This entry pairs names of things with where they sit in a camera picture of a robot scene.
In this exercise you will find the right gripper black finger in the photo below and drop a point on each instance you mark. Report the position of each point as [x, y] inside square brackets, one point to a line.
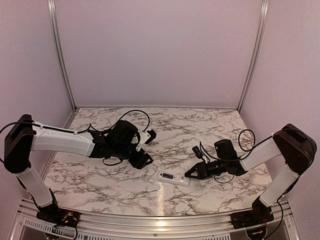
[197, 169]
[195, 175]

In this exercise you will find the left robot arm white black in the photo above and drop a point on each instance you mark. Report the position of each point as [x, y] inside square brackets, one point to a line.
[122, 141]

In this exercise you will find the left aluminium frame post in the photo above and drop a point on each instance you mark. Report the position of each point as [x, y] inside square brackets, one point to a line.
[59, 52]

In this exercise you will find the white remote control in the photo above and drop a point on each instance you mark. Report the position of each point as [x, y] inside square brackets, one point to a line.
[179, 180]

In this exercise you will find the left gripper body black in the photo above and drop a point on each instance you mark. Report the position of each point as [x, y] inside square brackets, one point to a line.
[133, 160]

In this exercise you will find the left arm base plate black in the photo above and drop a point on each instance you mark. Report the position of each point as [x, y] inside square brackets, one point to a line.
[56, 215]

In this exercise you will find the front aluminium rail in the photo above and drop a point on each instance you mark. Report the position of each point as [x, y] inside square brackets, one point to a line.
[103, 226]

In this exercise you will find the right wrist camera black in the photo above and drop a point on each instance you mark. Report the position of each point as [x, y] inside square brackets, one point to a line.
[200, 155]

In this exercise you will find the right aluminium frame post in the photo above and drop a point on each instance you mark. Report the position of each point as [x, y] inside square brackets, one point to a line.
[259, 38]

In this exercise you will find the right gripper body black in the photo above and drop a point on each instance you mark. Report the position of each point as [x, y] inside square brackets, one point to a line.
[217, 170]

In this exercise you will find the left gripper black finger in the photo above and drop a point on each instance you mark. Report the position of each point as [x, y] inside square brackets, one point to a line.
[143, 154]
[143, 162]

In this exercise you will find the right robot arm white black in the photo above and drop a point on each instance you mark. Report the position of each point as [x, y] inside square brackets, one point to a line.
[296, 147]

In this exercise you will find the aluminium frame post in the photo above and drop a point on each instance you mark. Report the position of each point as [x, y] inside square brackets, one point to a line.
[259, 38]
[59, 52]

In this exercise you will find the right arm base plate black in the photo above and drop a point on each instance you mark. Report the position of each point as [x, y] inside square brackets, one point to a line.
[248, 218]

